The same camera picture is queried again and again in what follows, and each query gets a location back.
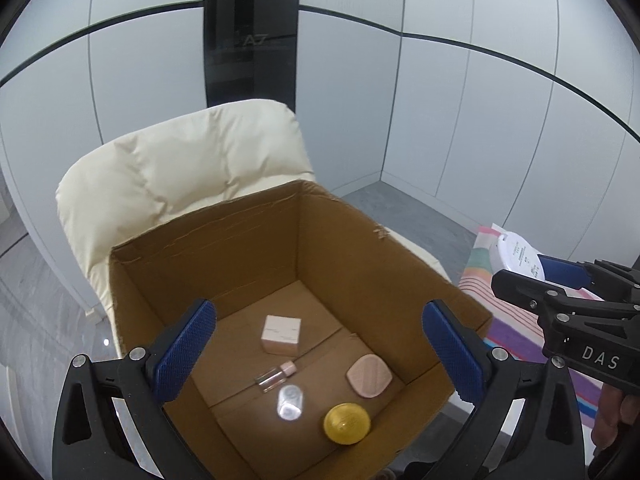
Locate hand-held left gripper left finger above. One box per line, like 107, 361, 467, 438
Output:
52, 298, 218, 480

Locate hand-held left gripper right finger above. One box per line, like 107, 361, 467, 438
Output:
421, 299, 587, 480

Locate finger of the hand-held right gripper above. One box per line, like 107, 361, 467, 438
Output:
490, 268, 610, 335
537, 253, 640, 307

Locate white round box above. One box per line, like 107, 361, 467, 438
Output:
487, 229, 547, 282

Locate pink embossed compact case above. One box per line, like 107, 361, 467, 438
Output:
345, 353, 395, 399

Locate small clear glass bottle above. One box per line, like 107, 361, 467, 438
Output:
254, 359, 299, 392

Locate small beige carton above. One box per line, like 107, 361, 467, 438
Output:
260, 314, 303, 355

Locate clear plastic jar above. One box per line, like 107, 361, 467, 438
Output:
276, 383, 305, 421

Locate yellow round container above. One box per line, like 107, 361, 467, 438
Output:
323, 402, 372, 445

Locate brown cardboard box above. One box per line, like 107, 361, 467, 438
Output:
107, 180, 494, 480

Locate person's right hand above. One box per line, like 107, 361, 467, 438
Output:
592, 384, 640, 461

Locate striped multicolour cloth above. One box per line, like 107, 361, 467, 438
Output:
458, 224, 609, 417

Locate cream padded armchair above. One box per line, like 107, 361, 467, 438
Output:
54, 99, 449, 357

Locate black wall panel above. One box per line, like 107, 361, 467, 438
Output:
202, 0, 302, 111

